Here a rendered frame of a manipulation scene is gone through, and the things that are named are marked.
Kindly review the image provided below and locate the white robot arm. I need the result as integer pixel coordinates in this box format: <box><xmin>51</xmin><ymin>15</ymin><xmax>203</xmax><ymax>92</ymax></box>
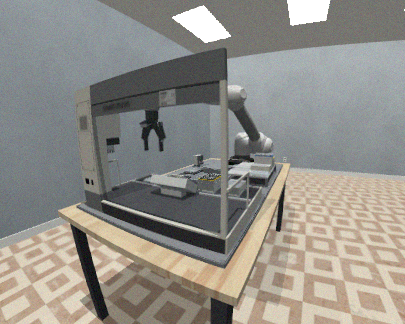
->
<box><xmin>228</xmin><ymin>85</ymin><xmax>274</xmax><ymax>162</ymax></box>

